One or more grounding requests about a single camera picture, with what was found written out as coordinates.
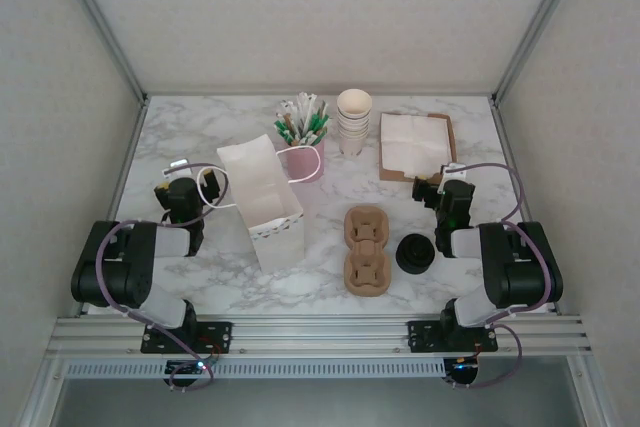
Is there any brown pulp cup carrier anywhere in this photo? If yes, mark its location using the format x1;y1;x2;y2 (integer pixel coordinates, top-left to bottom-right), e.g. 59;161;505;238
343;205;392;296

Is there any aluminium frame post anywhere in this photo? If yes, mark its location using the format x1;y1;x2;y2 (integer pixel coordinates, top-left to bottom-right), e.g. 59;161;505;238
492;0;592;104
47;0;149;103

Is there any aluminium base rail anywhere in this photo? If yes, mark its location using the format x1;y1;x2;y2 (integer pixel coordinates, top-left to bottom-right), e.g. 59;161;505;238
43;314;595;359

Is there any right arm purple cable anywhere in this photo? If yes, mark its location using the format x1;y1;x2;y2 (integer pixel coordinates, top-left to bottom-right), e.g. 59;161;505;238
449;161;555;391

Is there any small circuit board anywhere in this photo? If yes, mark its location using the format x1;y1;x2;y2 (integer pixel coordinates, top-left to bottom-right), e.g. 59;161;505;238
444;357;480;384
166;359;209;376

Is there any black plastic cup lid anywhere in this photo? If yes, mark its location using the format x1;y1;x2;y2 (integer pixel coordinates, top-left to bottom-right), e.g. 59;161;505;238
399;232;432;264
395;245;435;276

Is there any pink cylindrical holder cup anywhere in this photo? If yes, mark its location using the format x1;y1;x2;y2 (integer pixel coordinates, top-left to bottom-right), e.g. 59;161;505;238
283;136;326;184

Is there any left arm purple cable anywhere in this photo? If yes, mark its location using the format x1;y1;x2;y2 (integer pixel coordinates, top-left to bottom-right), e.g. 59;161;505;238
94;161;234;393

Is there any slotted grey cable duct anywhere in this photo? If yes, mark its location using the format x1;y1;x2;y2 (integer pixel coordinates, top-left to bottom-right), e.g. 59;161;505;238
63;359;447;379

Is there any white printed paper bag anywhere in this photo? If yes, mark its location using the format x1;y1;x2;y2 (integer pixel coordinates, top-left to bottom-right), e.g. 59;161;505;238
197;134;321;273

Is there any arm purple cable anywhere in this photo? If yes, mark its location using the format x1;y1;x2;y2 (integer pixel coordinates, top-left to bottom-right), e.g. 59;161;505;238
449;161;555;391
94;161;234;393

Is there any brown sugar stick packet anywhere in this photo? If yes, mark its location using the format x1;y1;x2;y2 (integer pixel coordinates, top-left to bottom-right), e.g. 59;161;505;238
282;114;301;144

